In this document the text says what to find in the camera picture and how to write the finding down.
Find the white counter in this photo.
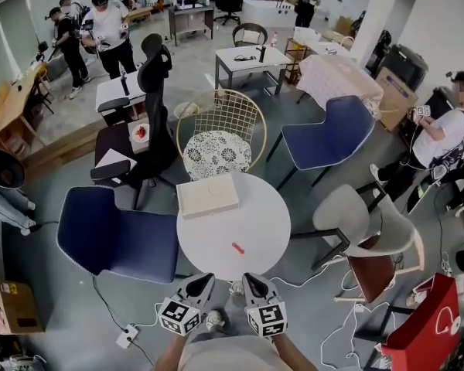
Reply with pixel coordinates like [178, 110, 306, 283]
[241, 0, 297, 29]

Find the long white cable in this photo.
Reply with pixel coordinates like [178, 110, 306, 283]
[137, 255, 349, 328]

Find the cardboard box with yellow label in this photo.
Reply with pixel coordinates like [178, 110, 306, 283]
[0, 275, 44, 335]

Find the black appliance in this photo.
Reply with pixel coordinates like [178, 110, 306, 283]
[378, 43, 429, 92]

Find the dark wicker chair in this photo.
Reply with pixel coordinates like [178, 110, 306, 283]
[231, 22, 269, 48]

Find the blue plastic chair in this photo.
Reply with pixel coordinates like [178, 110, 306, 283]
[266, 95, 377, 192]
[56, 185, 180, 285]

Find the round white table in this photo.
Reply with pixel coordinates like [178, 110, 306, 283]
[176, 172, 292, 282]

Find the black high-back office chair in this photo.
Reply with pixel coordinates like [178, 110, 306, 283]
[90, 32, 179, 211]

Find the small white table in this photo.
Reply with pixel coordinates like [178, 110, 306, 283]
[95, 71, 148, 114]

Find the round pale bin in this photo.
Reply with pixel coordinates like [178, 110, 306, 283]
[173, 101, 200, 121]

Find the red paper bag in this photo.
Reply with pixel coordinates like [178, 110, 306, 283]
[380, 272, 462, 371]

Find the black patterned backpack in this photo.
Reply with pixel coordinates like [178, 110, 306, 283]
[428, 141, 464, 181]

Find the wooden chair with brown seat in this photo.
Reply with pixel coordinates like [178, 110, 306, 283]
[334, 230, 426, 305]

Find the small cardboard box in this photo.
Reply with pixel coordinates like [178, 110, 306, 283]
[127, 117, 151, 155]

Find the black metal stand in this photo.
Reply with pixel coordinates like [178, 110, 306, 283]
[353, 305, 415, 369]

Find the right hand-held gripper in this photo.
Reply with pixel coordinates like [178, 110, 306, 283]
[242, 272, 288, 339]

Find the gold wire chair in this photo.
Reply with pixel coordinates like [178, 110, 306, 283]
[176, 88, 268, 181]

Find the wooden shelf rack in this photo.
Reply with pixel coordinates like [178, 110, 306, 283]
[284, 36, 309, 87]

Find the white drawer box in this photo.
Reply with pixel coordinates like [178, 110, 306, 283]
[176, 172, 241, 221]

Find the person's grey clothing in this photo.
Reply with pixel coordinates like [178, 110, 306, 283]
[177, 334, 295, 371]

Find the person's left shoe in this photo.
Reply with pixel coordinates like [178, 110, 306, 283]
[205, 309, 227, 332]

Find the white power strip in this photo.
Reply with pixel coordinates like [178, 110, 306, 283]
[115, 323, 140, 349]

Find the black power cable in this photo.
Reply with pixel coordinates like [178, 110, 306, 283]
[29, 220, 155, 369]

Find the white table with black frame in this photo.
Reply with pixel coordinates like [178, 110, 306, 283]
[215, 44, 292, 97]

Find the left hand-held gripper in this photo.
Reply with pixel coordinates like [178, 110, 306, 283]
[157, 272, 216, 338]

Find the person's left forearm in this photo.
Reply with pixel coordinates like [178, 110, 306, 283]
[153, 332, 190, 371]

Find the grey chair with black legs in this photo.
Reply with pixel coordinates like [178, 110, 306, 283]
[291, 182, 417, 272]

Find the large cardboard box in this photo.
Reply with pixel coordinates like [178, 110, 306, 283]
[374, 66, 418, 133]

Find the grey desk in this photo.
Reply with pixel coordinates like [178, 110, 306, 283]
[168, 4, 216, 47]

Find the white paper sheet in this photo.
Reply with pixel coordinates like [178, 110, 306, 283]
[95, 148, 138, 169]

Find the table with patterned cloth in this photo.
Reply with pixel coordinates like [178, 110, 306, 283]
[295, 54, 384, 112]

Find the wooden desk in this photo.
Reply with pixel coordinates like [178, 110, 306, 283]
[0, 62, 48, 154]

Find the person's right forearm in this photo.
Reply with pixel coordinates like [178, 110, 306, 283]
[272, 332, 319, 371]

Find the floral seat cushion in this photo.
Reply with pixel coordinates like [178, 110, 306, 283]
[183, 130, 253, 182]

